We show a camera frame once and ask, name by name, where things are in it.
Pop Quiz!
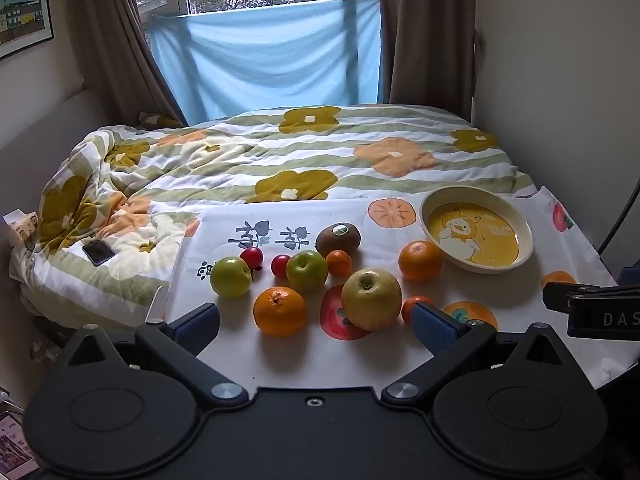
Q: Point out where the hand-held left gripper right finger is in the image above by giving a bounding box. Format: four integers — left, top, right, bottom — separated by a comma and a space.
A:
381, 302, 573, 407

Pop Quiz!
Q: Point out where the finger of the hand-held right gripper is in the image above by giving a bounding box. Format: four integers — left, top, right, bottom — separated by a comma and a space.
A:
542, 282, 602, 314

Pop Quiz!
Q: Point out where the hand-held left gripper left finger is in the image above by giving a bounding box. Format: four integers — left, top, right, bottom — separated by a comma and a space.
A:
60, 302, 249, 408

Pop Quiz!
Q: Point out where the small tangerine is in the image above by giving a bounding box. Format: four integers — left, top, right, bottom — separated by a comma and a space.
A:
326, 250, 354, 279
401, 296, 436, 325

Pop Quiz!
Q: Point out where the green apple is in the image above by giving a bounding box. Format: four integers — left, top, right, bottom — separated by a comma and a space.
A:
286, 250, 329, 295
209, 256, 252, 298

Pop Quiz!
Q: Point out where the large yellow apple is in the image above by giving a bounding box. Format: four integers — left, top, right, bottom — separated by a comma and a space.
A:
341, 268, 403, 332

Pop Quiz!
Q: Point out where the large orange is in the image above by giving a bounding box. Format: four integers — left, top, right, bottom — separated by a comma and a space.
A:
398, 240, 444, 283
253, 286, 308, 337

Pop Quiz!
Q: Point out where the yellow duck print bowl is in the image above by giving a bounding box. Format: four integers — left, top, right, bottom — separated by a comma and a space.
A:
419, 186, 535, 275

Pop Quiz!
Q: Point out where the white printed tablecloth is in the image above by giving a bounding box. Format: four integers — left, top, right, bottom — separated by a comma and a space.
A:
145, 187, 621, 391

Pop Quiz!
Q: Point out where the black smartphone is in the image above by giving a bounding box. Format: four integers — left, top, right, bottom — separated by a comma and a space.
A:
82, 240, 115, 267

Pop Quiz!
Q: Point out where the brown kiwi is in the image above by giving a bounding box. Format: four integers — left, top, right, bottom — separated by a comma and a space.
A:
315, 222, 362, 259

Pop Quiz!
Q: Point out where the floral striped blanket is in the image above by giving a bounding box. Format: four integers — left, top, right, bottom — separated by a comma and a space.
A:
10, 105, 538, 321

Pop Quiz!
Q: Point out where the tissue box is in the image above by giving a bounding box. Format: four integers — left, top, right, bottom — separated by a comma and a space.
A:
4, 208, 40, 248

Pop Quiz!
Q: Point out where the floral pillow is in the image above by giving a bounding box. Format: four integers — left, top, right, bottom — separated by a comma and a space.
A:
140, 111, 183, 129

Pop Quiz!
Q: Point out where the tablet with lit screen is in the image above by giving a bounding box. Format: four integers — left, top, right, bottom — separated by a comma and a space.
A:
0, 410, 39, 479

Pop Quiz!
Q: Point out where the beige bed headboard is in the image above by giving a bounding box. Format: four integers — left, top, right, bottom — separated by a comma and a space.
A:
0, 87, 108, 161

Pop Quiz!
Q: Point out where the light blue window cloth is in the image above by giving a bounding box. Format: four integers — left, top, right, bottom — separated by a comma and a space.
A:
149, 0, 382, 125

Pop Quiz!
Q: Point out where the brown curtain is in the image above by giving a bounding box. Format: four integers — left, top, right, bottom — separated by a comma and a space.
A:
376, 0, 478, 121
61, 0, 188, 128

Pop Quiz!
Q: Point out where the black cable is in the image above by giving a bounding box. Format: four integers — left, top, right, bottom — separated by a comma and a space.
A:
597, 160, 640, 257

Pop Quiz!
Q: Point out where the framed wall poster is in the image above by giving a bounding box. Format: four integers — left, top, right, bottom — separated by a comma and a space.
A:
0, 0, 55, 61

